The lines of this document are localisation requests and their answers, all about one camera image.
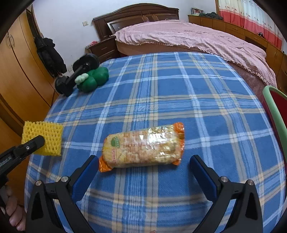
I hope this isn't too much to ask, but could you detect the wooden wardrobe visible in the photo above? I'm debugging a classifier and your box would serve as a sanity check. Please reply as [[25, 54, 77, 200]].
[[1, 8, 58, 152]]

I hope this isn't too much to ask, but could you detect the person's left hand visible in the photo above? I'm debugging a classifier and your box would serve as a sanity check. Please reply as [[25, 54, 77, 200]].
[[1, 186, 26, 232]]

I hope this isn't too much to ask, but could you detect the rice cracker snack pack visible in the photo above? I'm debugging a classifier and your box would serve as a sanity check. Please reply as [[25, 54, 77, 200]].
[[99, 122, 185, 172]]

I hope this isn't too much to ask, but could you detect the black suction cup mount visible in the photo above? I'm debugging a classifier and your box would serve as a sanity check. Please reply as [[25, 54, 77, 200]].
[[55, 53, 100, 97]]

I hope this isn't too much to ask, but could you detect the wall light switch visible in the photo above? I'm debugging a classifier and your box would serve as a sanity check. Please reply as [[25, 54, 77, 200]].
[[82, 21, 89, 27]]

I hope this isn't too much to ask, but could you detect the floral cream red curtain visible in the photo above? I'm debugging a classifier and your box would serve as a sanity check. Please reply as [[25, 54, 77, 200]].
[[218, 0, 284, 49]]

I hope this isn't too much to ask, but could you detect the black jacket hanging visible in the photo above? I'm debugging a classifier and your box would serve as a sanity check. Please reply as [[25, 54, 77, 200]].
[[34, 36, 67, 78]]

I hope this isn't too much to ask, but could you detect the long wooden sideboard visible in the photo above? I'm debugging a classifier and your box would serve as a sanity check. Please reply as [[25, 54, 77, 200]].
[[188, 15, 286, 93]]

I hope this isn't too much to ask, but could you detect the dark wooden nightstand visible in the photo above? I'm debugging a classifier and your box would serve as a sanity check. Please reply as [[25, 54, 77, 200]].
[[86, 36, 120, 63]]

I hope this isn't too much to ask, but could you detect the dark clothes pile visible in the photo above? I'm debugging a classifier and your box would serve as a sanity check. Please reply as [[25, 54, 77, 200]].
[[199, 12, 223, 20]]

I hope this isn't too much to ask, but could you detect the dark wooden headboard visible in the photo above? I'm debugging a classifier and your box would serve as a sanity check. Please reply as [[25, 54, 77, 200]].
[[92, 3, 179, 40]]

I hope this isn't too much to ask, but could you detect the green clover plush toy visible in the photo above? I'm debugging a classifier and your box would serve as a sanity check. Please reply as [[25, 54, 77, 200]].
[[75, 67, 109, 93]]

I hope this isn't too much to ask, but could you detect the pink bed quilt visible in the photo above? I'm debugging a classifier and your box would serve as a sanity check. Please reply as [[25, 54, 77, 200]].
[[114, 20, 277, 87]]

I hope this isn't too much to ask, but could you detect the blue plaid blanket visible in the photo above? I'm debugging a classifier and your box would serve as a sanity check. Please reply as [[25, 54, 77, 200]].
[[25, 52, 286, 232]]

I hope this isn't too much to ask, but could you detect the red bin with green rim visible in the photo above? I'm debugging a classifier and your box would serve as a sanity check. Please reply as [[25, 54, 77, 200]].
[[262, 85, 287, 162]]

